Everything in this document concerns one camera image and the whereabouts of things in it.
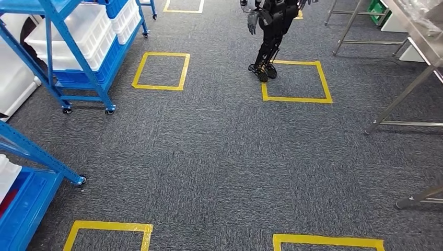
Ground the clear plastic sheet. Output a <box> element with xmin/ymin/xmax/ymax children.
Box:
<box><xmin>398</xmin><ymin>0</ymin><xmax>443</xmax><ymax>36</ymax></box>

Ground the white vehicle with red stripe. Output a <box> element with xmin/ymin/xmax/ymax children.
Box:
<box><xmin>0</xmin><ymin>14</ymin><xmax>42</xmax><ymax>122</ymax></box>

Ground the blue metal shelf rack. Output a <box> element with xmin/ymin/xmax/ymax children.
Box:
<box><xmin>140</xmin><ymin>0</ymin><xmax>158</xmax><ymax>20</ymax></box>
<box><xmin>0</xmin><ymin>0</ymin><xmax>150</xmax><ymax>116</ymax></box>
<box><xmin>0</xmin><ymin>121</ymin><xmax>87</xmax><ymax>251</ymax></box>

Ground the red flat item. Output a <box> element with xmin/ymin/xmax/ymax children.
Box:
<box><xmin>0</xmin><ymin>188</ymin><xmax>19</xmax><ymax>218</ymax></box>

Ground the green plastic crate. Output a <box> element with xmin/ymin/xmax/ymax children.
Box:
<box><xmin>367</xmin><ymin>0</ymin><xmax>392</xmax><ymax>27</ymax></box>

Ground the white cabinet panel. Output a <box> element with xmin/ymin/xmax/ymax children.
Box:
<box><xmin>380</xmin><ymin>13</ymin><xmax>427</xmax><ymax>64</ymax></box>

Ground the black humanoid robot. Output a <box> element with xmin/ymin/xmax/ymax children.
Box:
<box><xmin>239</xmin><ymin>0</ymin><xmax>319</xmax><ymax>83</ymax></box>

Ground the stainless steel table frame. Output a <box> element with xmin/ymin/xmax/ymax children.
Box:
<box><xmin>323</xmin><ymin>0</ymin><xmax>411</xmax><ymax>57</ymax></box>

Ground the white plastic bin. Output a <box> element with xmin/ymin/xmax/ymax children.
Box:
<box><xmin>24</xmin><ymin>3</ymin><xmax>116</xmax><ymax>60</ymax></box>
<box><xmin>0</xmin><ymin>154</ymin><xmax>23</xmax><ymax>204</ymax></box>
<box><xmin>115</xmin><ymin>15</ymin><xmax>143</xmax><ymax>45</ymax></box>
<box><xmin>110</xmin><ymin>0</ymin><xmax>140</xmax><ymax>35</ymax></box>
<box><xmin>36</xmin><ymin>32</ymin><xmax>120</xmax><ymax>72</ymax></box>

